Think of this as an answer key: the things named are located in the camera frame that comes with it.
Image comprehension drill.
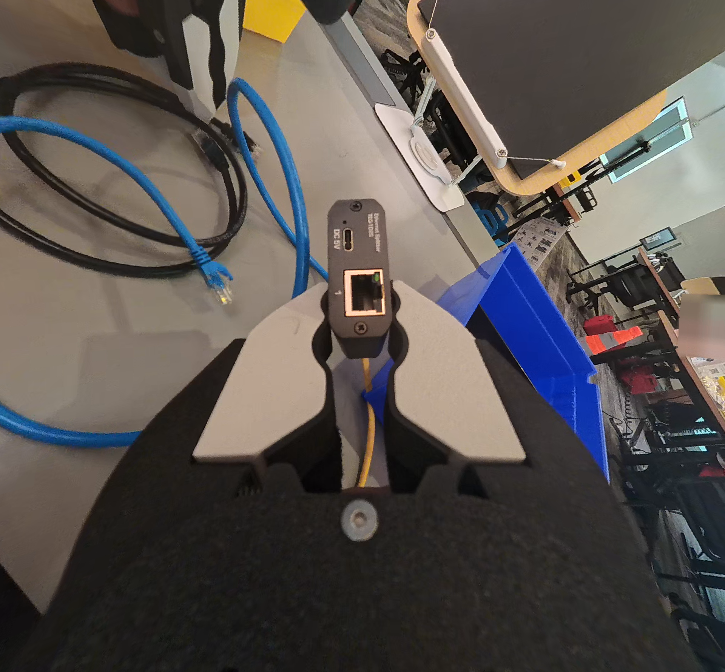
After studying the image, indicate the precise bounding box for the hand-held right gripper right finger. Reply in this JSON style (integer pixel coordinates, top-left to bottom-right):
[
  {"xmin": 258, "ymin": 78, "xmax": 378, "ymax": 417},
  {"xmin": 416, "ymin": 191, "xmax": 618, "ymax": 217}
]
[{"xmin": 383, "ymin": 280, "xmax": 528, "ymax": 494}]

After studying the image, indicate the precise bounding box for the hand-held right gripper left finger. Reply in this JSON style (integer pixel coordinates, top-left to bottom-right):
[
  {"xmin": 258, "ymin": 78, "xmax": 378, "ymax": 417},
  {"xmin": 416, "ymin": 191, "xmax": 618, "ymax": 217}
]
[{"xmin": 193, "ymin": 281, "xmax": 343, "ymax": 494}]

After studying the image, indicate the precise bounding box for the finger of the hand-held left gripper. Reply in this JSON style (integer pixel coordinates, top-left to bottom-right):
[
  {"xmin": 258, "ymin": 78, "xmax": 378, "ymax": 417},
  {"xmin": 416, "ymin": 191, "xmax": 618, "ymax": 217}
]
[
  {"xmin": 211, "ymin": 0, "xmax": 248, "ymax": 113},
  {"xmin": 181, "ymin": 13, "xmax": 225, "ymax": 119}
]

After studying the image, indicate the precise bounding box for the orange ethernet cable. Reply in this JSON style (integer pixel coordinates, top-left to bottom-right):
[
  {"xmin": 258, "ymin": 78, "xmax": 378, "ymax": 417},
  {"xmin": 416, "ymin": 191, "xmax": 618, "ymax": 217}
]
[{"xmin": 357, "ymin": 358, "xmax": 378, "ymax": 489}]

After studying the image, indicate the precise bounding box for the blue plastic bin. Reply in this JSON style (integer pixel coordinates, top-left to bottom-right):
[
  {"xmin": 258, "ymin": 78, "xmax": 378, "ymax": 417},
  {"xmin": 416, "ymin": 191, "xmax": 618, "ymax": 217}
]
[{"xmin": 361, "ymin": 242, "xmax": 611, "ymax": 483}]

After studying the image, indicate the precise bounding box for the blue ethernet cable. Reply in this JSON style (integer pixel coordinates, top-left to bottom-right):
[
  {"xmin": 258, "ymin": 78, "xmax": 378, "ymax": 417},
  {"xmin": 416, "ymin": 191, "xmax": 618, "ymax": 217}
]
[{"xmin": 0, "ymin": 77, "xmax": 330, "ymax": 450}]

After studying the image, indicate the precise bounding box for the black ethernet cable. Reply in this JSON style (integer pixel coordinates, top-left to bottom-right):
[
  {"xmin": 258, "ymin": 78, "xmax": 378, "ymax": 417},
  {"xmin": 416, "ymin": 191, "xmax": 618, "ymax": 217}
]
[{"xmin": 0, "ymin": 62, "xmax": 264, "ymax": 280}]

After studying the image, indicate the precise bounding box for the black ethernet adapter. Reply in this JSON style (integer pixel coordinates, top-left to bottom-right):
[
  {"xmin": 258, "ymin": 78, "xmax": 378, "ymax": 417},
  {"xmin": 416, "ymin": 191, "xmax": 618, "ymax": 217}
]
[{"xmin": 327, "ymin": 198, "xmax": 394, "ymax": 359}]

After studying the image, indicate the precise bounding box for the orange striped traffic cone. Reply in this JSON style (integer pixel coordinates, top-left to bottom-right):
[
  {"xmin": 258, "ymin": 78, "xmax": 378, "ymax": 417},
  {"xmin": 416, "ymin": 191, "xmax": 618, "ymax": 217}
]
[{"xmin": 583, "ymin": 325, "xmax": 645, "ymax": 357}]

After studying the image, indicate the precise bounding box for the printed paper sheet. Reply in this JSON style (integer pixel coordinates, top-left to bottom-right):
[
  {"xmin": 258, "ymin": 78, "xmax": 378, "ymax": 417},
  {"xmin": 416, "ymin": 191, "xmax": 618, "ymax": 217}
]
[{"xmin": 510, "ymin": 216, "xmax": 568, "ymax": 272}]

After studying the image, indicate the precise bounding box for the monitor floor stand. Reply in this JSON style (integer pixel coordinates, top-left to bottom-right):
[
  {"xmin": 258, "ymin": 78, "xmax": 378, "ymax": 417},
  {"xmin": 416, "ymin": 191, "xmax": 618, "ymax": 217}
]
[{"xmin": 599, "ymin": 96, "xmax": 693, "ymax": 185}]

